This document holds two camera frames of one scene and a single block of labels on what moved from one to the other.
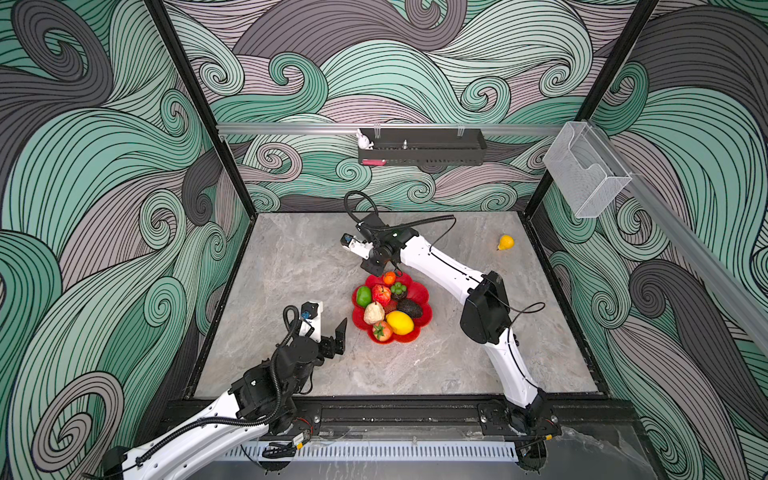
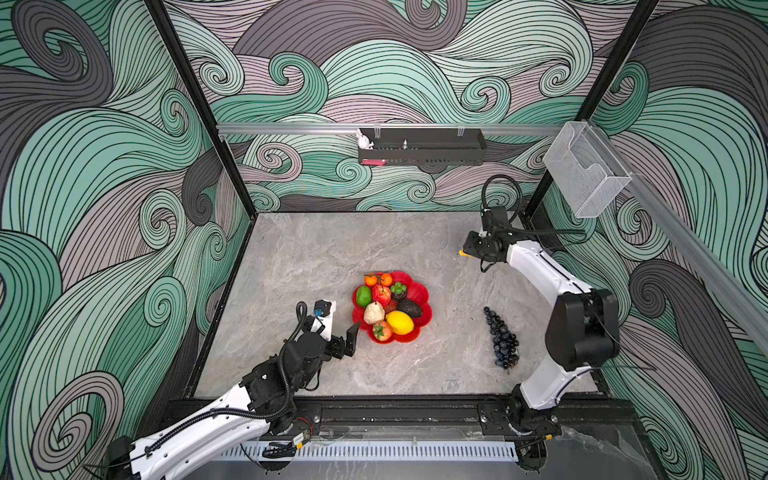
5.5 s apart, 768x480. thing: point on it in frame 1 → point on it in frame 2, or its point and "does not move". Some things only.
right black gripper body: (376, 261) → (479, 246)
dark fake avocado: (413, 309) does not move
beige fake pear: (374, 313) does not move
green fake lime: (364, 296) does not move
